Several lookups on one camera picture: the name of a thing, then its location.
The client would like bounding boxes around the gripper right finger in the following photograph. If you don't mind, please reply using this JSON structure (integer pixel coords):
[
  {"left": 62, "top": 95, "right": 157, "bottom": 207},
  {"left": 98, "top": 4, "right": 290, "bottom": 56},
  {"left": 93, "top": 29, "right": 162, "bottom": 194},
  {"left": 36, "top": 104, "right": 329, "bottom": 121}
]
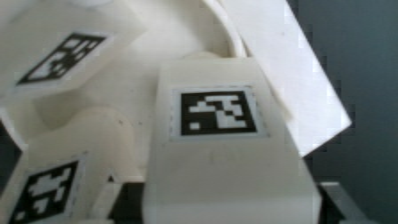
[{"left": 320, "top": 182, "right": 380, "bottom": 224}]

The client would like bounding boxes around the white U-shaped fence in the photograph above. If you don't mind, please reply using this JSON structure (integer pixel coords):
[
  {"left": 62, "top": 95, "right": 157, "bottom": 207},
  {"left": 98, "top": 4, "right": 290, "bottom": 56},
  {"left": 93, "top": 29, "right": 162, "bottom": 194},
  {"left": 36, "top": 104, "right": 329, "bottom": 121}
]
[{"left": 219, "top": 0, "right": 352, "bottom": 156}]

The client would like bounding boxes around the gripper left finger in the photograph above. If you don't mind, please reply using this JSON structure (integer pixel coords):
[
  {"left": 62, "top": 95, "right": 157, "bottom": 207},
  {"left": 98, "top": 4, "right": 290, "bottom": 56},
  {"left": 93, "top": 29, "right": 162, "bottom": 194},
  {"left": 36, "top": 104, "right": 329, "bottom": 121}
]
[{"left": 89, "top": 182, "right": 144, "bottom": 224}]

